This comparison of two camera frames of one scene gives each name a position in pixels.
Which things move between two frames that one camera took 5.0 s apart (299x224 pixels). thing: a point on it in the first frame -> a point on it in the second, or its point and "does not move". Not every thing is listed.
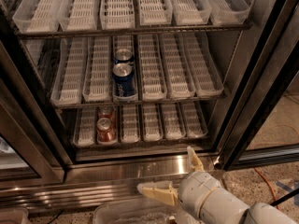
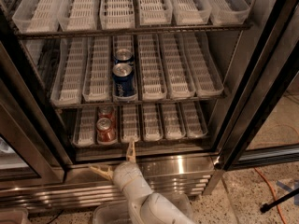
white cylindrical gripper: [195, 189] -> [125, 175]
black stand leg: [285, 197] does not move
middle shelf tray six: [203, 64] does not move
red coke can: [106, 131] does not move
